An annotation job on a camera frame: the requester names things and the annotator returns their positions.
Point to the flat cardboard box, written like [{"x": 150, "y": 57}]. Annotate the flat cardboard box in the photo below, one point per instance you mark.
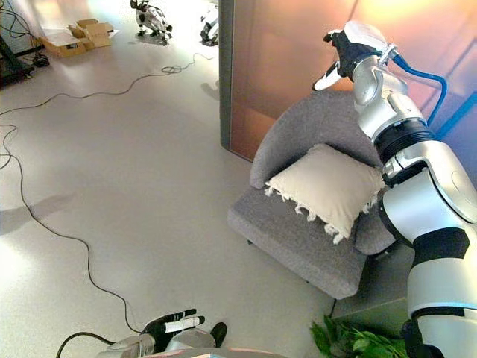
[{"x": 65, "y": 46}]

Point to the open cardboard box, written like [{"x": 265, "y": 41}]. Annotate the open cardboard box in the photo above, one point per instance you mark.
[{"x": 95, "y": 31}]

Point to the black equipment stand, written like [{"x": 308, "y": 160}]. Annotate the black equipment stand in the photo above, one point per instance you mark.
[{"x": 13, "y": 63}]

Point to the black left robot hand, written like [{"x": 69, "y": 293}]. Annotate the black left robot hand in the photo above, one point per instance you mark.
[{"x": 167, "y": 328}]

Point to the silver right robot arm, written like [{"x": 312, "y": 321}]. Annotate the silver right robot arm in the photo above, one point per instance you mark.
[{"x": 428, "y": 194}]

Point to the black white robot dog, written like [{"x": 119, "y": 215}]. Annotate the black white robot dog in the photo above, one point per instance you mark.
[
  {"x": 153, "y": 20},
  {"x": 209, "y": 26}
]

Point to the silver robot leg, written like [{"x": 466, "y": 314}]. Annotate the silver robot leg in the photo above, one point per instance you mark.
[{"x": 190, "y": 340}]

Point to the green leafy potted plant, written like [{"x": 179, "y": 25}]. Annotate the green leafy potted plant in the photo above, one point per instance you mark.
[{"x": 354, "y": 343}]

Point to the black robot foot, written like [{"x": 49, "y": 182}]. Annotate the black robot foot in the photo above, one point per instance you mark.
[{"x": 219, "y": 333}]

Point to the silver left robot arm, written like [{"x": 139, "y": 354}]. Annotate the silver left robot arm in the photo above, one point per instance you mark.
[{"x": 130, "y": 345}]

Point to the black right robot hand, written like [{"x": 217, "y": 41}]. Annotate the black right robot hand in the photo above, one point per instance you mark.
[{"x": 352, "y": 48}]

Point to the grey fabric armchair sofa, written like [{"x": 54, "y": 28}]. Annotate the grey fabric armchair sofa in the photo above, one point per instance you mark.
[{"x": 298, "y": 238}]

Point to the beige fringed pillow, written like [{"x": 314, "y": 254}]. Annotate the beige fringed pillow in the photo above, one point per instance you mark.
[{"x": 328, "y": 186}]

